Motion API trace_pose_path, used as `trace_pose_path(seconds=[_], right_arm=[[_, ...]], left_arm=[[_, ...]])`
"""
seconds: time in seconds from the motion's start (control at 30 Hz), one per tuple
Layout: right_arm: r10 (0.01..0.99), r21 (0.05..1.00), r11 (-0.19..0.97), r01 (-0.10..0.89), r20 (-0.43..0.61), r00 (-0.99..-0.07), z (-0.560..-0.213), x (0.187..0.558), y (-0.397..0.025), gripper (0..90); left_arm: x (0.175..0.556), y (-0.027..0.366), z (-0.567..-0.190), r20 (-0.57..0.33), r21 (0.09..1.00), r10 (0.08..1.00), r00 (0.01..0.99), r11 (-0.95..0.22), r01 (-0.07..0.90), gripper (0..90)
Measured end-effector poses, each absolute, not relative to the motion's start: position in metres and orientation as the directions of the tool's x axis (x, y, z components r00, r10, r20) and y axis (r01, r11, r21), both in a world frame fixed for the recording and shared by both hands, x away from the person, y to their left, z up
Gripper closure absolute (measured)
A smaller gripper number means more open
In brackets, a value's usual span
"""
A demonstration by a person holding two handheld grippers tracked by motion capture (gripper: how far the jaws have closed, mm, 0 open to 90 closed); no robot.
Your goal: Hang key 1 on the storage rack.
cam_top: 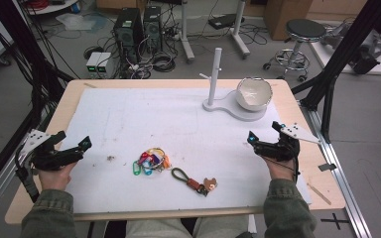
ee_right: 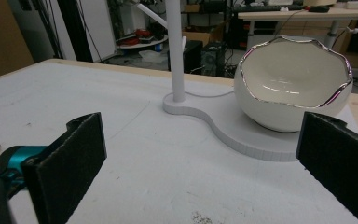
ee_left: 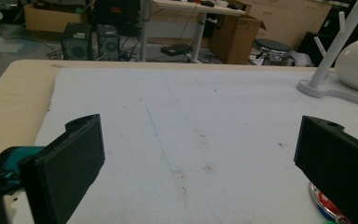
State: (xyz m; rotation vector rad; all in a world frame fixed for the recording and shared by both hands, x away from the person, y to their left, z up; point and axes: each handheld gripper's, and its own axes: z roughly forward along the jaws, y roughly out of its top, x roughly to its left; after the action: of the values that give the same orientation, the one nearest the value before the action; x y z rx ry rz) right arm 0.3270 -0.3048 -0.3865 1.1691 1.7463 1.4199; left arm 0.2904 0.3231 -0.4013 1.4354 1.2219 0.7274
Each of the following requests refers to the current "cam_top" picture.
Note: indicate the bunch of colourful key tags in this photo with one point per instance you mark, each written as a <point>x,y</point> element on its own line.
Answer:
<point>152,161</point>

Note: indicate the person's legs in light trousers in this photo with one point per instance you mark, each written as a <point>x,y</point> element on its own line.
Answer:
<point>185,228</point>

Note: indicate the white desk leg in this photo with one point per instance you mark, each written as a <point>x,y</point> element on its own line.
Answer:
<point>239,33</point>
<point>186,33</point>

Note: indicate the light wooden table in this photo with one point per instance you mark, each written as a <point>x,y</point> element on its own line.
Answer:
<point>314,158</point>

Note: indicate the aluminium rail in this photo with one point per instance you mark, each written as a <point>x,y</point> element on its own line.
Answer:
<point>0,188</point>
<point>340,178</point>

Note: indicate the white foam mat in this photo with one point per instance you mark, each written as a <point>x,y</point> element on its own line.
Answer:
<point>165,125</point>

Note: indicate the clear plastic sheet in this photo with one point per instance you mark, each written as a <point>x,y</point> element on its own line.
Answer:
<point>79,21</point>

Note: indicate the round white table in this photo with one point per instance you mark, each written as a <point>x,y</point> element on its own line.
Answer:
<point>51,6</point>

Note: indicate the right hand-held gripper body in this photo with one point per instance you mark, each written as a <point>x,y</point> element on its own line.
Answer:
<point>278,150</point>

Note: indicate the person's left hand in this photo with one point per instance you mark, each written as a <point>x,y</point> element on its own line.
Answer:
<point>55,178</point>

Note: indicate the black tape piece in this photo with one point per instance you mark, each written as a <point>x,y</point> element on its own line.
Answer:
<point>327,167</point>

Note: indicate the slim black computer tower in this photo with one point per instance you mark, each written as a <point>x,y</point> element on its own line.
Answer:
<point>152,26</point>

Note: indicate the white ceramic bowl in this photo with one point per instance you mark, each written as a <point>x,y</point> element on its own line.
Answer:
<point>254,94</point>

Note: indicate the large black computer tower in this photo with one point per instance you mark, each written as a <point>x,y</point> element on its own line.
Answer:
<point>128,29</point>

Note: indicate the brown cardboard box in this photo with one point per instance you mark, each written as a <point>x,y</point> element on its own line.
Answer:
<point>286,18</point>

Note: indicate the flat black device on floor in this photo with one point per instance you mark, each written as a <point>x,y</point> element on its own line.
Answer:
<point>225,21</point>

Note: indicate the black round wheeled stool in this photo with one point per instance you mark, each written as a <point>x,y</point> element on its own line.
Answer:
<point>299,43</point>

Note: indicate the person's right hand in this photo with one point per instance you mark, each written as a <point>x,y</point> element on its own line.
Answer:
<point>282,170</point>

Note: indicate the white power supply box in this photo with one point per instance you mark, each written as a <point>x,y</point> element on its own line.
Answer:
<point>104,63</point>
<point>93,62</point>

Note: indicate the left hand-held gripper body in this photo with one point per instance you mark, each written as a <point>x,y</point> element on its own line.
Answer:
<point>46,155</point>

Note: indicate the black metal frame post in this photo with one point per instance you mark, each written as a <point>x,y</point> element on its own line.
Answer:
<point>344,49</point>

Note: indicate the white key stand with post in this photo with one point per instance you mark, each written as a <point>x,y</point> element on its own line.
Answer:
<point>228,105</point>

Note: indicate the thin wooden stick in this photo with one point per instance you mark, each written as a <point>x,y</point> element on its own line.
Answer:
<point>319,194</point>

